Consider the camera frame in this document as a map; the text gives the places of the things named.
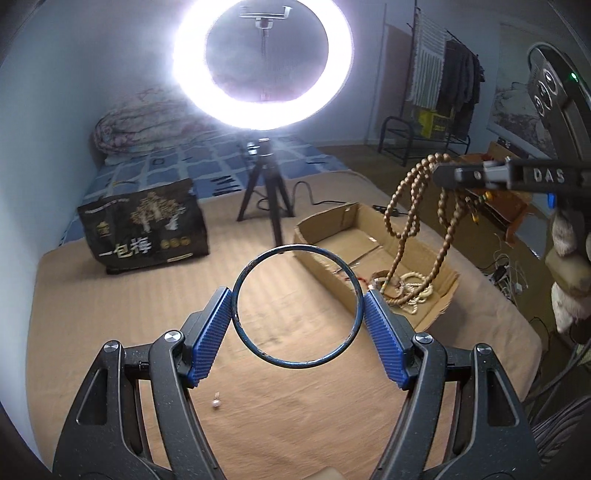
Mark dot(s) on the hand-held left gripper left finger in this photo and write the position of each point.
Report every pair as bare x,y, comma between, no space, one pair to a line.
210,341

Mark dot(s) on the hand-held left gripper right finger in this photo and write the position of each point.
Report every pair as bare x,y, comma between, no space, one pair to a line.
385,341

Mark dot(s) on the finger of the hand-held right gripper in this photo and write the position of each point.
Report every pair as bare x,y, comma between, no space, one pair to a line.
466,175

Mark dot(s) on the black bangle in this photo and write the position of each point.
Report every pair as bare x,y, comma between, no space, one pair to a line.
233,302

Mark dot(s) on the brown leather watch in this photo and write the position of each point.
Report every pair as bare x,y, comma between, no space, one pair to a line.
378,279

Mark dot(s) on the cardboard box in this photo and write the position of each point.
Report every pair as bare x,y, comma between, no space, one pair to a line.
415,251

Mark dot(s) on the small pearl bead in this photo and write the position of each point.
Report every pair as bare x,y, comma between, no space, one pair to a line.
215,404

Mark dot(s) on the yellow box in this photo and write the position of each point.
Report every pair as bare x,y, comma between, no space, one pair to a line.
429,122

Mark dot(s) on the dark hanging clothes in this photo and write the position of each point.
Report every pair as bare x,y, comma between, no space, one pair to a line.
461,78

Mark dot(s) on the white knitted cloth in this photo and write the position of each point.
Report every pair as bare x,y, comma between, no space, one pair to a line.
427,60

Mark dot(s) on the black snack bag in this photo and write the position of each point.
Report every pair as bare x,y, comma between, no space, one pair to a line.
143,230

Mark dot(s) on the black clothes rack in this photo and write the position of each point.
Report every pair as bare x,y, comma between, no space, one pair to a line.
411,55

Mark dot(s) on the beige cloth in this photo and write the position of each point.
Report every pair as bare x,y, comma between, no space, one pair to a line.
330,474

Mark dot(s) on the black tripod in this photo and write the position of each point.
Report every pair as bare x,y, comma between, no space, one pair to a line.
277,207

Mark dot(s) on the blue patterned bed sheet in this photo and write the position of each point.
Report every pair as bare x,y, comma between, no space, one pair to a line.
138,170

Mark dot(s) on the striped dark cloth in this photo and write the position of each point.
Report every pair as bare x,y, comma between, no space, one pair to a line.
561,424

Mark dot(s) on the folded floral quilt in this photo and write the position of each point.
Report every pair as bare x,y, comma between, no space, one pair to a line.
138,124

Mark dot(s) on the phone holder clamp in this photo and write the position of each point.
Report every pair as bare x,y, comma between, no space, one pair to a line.
265,14

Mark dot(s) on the wall poster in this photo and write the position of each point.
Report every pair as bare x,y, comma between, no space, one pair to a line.
512,115

